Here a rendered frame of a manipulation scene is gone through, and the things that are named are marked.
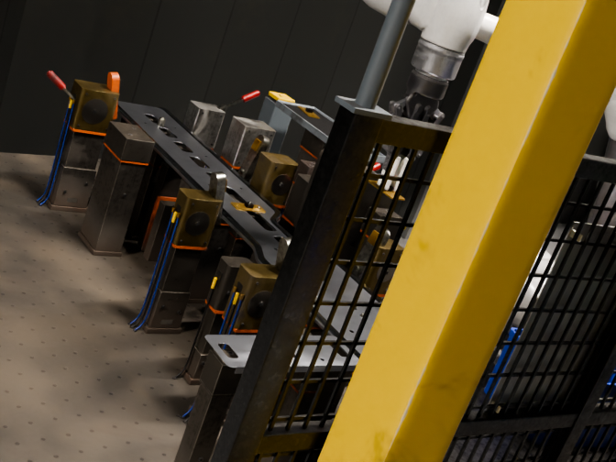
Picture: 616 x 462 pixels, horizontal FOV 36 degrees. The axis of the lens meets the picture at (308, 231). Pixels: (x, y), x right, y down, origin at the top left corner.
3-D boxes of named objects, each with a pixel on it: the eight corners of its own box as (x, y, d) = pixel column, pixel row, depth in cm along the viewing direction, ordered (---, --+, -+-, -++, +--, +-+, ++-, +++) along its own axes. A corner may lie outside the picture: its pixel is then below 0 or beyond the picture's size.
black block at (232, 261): (167, 373, 204) (206, 254, 194) (206, 372, 210) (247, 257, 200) (177, 387, 200) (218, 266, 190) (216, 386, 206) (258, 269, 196)
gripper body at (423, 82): (434, 71, 183) (417, 115, 186) (403, 63, 178) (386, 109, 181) (459, 84, 178) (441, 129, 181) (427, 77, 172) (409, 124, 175)
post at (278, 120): (219, 227, 292) (263, 95, 277) (239, 229, 296) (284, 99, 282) (230, 239, 286) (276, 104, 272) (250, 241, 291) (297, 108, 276)
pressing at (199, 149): (97, 99, 270) (98, 94, 270) (166, 111, 284) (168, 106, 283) (362, 370, 170) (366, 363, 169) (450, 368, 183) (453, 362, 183)
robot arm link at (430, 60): (410, 33, 176) (399, 63, 178) (441, 49, 170) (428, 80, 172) (444, 42, 182) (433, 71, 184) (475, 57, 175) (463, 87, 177)
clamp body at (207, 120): (155, 210, 288) (189, 99, 276) (189, 214, 295) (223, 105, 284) (164, 221, 283) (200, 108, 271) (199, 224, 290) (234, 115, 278)
